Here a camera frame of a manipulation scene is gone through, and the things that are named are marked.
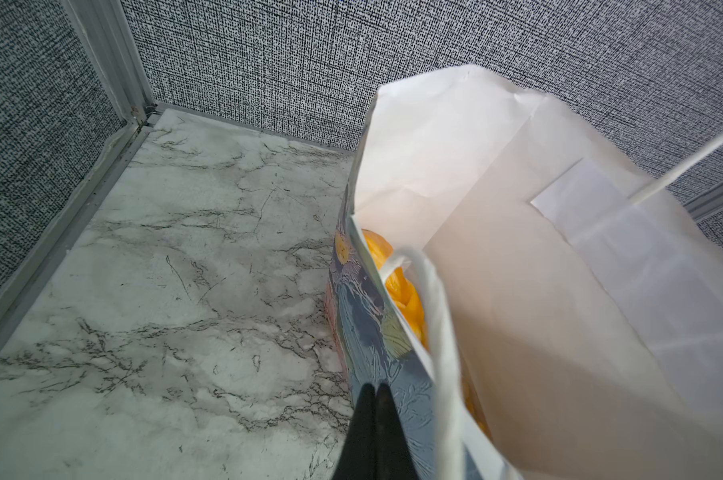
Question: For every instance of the floral white paper bag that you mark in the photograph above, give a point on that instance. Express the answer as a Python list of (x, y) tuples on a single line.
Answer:
[(574, 310)]

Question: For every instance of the long fake bread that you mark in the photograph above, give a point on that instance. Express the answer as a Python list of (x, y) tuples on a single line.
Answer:
[(402, 291)]

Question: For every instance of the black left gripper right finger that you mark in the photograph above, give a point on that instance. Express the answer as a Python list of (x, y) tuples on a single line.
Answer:
[(391, 450)]

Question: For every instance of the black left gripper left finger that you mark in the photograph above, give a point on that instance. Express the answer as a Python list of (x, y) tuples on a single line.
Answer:
[(357, 460)]

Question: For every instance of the aluminium enclosure frame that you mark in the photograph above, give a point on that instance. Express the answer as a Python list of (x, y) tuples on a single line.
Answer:
[(296, 78)]

